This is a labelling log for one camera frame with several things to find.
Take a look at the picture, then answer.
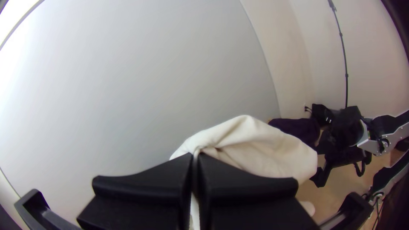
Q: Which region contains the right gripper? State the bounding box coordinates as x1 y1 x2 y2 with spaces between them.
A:
309 140 373 188

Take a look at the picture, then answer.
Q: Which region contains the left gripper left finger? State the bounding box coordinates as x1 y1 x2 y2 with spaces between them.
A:
76 152 195 230

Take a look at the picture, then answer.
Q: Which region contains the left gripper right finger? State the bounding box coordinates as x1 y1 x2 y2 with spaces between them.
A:
195 152 321 230

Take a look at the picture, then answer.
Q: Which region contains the white t-shirt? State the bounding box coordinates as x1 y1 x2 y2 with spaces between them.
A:
169 114 319 230

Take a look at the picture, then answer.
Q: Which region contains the pile of folded clothes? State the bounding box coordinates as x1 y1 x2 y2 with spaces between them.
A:
268 117 321 149

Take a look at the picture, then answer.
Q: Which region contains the black cable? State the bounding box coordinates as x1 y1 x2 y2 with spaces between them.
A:
327 0 349 109
354 159 367 178

